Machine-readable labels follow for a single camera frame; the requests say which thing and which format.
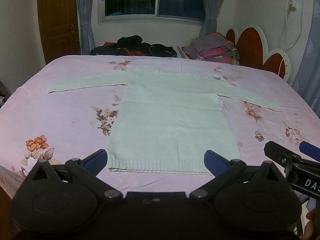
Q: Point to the pink floral bed sheet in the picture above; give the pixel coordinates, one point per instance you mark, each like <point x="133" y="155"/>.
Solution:
<point x="61" y="126"/>

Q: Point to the brown wooden door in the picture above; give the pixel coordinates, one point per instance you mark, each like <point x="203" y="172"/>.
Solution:
<point x="58" y="25"/>

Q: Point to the white framed window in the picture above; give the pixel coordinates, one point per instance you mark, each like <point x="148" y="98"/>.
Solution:
<point x="154" y="10"/>

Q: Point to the red white headboard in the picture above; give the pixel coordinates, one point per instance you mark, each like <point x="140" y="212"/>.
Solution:
<point x="253" y="50"/>

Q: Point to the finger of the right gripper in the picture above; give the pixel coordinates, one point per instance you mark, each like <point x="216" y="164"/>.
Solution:
<point x="287" y="159"/>
<point x="310" y="150"/>

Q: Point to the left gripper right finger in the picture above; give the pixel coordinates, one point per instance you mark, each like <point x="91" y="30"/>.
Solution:
<point x="225" y="173"/>

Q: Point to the grey pink folded clothes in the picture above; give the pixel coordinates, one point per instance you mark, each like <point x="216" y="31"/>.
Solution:
<point x="212" y="48"/>

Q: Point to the left grey curtain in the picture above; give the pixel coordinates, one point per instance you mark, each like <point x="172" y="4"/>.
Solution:
<point x="84" y="9"/>

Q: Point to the black clothes pile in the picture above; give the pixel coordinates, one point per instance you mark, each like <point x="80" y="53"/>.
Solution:
<point x="133" y="46"/>

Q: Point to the right grey curtain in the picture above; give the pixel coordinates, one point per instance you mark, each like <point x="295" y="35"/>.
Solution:
<point x="212" y="10"/>

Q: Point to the pale green knit sweater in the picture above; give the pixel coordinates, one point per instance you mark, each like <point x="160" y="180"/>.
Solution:
<point x="167" y="121"/>

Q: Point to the white wall socket plug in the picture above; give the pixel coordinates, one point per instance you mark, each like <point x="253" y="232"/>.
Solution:
<point x="292" y="5"/>

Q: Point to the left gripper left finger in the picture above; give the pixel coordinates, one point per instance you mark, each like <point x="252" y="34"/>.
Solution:
<point x="85" y="172"/>

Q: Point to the grey curtain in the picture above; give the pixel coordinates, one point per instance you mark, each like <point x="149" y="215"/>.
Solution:
<point x="84" y="9"/>
<point x="212" y="10"/>

